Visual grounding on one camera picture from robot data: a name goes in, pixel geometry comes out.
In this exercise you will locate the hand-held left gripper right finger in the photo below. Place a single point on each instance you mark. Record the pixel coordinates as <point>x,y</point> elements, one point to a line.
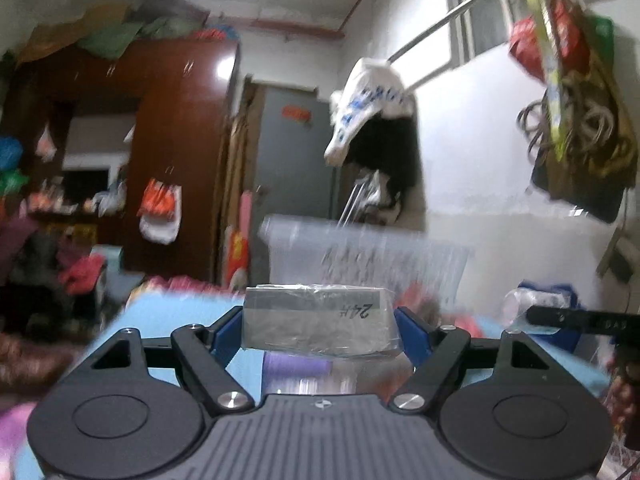
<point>409,336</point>

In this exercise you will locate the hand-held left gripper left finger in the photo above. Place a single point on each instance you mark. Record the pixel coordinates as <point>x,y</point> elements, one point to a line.
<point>229,334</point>

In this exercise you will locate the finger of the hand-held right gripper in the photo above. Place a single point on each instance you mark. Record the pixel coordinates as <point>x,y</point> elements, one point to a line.
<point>575,317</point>

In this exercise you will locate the silver plastic-wrapped box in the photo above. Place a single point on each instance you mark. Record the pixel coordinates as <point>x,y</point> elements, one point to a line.
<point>310,317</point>

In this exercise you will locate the clear plastic basket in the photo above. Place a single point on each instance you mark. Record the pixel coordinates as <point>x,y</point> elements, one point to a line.
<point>380,255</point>

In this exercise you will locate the blue bag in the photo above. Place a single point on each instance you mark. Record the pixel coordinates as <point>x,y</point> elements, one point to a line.
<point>547,295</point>

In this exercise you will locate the purple packet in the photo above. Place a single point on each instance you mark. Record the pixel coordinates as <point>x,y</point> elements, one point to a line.
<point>295,367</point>

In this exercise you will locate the dark hanging bag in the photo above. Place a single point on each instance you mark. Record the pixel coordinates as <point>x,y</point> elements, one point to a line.
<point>595,185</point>

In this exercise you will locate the white and red plastic bag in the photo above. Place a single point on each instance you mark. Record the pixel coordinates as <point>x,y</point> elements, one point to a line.
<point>160,210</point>

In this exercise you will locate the metal clothes hangers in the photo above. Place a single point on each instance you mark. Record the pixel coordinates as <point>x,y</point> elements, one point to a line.
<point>357,200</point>

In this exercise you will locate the wooden boards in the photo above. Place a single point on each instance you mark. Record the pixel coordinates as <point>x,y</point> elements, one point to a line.
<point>235,160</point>

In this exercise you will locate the black hanging garment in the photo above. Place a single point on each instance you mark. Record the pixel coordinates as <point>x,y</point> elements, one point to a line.
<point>395,160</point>

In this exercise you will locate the grey door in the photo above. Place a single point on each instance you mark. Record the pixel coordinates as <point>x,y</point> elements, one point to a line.
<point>295,160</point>

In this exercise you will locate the dark wooden wardrobe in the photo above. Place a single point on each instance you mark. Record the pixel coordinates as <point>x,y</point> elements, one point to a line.
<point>185,125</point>

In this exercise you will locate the red door sticker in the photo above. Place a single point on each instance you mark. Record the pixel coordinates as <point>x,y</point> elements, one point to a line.
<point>297,113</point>

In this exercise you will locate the white printed garment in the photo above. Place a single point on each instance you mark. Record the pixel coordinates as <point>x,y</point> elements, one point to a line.
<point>365,100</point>

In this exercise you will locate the green bag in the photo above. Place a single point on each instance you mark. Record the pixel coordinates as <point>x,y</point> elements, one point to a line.
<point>600,40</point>

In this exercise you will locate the window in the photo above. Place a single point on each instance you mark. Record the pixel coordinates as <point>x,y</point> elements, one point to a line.
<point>500,10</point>

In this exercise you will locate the metal pole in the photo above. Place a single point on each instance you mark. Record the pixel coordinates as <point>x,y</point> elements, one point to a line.
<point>450,17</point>

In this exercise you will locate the wall plug adapter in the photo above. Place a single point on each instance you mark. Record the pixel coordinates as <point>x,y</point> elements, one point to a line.
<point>617,255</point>

